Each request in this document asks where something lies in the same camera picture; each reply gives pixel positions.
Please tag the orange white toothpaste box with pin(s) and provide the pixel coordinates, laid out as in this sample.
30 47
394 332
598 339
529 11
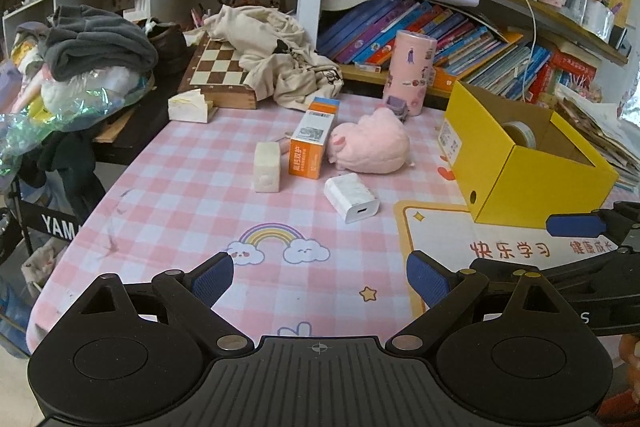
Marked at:
310 142

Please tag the beige canvas bag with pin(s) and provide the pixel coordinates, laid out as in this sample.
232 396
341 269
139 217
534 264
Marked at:
280 52

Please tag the white rectangular block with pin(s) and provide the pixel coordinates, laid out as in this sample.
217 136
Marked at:
266 167

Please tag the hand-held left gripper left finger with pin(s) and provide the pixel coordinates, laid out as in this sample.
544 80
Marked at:
212 279

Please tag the row of leaning children's books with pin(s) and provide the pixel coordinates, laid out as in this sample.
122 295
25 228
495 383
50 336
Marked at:
450 32

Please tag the iridescent plastic wrap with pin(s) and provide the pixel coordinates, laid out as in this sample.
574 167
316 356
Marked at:
65 112

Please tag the yellow cardboard box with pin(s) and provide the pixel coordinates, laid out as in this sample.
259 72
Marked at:
525 192

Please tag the pink checked tablecloth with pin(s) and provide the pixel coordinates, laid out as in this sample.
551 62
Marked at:
190 197

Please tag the grey white tape roll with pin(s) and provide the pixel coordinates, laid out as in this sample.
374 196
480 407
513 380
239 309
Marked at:
522 134

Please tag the white charger adapter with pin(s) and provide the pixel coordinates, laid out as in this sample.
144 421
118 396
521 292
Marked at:
350 197

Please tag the orange flat box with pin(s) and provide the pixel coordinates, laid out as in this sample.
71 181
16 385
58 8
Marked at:
445 78

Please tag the pink printed canister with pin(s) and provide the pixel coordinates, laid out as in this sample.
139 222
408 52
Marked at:
410 67

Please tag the small black device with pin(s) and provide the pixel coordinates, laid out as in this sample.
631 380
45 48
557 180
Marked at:
619 38

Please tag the dark brown bag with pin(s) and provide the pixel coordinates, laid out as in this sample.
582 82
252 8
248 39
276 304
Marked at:
170 47

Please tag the purple toy car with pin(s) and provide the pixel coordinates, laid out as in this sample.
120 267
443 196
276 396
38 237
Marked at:
397 107

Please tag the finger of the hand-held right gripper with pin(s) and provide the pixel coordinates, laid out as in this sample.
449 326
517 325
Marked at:
575 225
500 266

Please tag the wooden chessboard box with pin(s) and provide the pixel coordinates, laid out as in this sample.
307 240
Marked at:
215 67

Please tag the white tissue pack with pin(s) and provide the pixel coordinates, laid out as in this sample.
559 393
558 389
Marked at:
187 107

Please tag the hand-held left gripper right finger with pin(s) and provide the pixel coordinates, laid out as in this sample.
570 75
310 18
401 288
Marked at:
426 279

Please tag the pink plush toy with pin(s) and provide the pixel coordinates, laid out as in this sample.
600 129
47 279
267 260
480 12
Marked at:
370 147

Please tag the black stand with white letters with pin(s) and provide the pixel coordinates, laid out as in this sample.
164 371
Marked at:
55 224

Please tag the stack of papers and booklets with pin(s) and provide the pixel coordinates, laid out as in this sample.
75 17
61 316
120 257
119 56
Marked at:
595 127

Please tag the grey folded cloth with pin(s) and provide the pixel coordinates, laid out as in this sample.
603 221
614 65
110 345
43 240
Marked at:
95 42

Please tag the silver white storage container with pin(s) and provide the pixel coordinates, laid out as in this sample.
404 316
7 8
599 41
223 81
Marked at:
599 19

